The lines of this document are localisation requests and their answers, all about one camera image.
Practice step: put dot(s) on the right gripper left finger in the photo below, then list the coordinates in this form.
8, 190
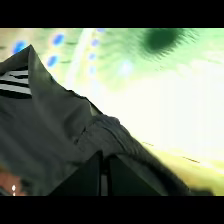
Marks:
87, 178

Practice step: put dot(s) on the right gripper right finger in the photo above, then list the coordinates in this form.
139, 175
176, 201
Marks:
128, 181

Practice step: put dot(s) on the grey garment with white stripes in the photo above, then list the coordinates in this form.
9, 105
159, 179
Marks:
50, 126

